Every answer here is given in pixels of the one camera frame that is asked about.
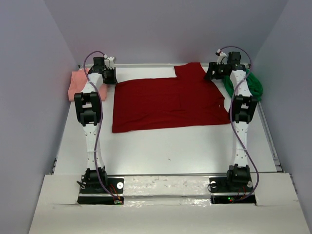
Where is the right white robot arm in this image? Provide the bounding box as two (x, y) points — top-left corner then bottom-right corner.
(204, 49), (259, 195)

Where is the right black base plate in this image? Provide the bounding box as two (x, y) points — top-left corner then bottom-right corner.
(207, 176), (256, 205)

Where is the white front cover board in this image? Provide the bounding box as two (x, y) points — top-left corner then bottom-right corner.
(30, 173), (309, 234)

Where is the folded pink t shirt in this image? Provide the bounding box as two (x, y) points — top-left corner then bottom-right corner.
(68, 69), (107, 101)

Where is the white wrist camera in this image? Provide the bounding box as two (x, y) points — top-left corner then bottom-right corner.
(216, 49), (227, 64)
(103, 55), (116, 70)

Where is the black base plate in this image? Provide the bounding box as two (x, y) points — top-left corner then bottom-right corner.
(77, 176), (124, 205)
(207, 176), (256, 205)

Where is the red t shirt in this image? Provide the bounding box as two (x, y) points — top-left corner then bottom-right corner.
(112, 62), (230, 133)

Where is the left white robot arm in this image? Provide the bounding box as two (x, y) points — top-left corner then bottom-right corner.
(74, 55), (117, 194)

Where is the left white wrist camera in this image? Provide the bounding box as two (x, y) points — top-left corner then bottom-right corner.
(103, 55), (116, 70)

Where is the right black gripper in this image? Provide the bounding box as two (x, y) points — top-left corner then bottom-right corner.
(203, 61), (228, 80)

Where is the green t shirt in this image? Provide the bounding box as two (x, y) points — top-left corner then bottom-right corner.
(222, 69), (263, 101)

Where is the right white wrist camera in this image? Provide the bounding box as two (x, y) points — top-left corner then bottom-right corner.
(216, 49), (227, 64)

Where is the aluminium table frame rail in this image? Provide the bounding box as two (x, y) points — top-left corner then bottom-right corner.
(78, 63), (252, 69)

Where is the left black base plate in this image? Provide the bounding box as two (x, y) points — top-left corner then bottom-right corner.
(77, 176), (124, 205)

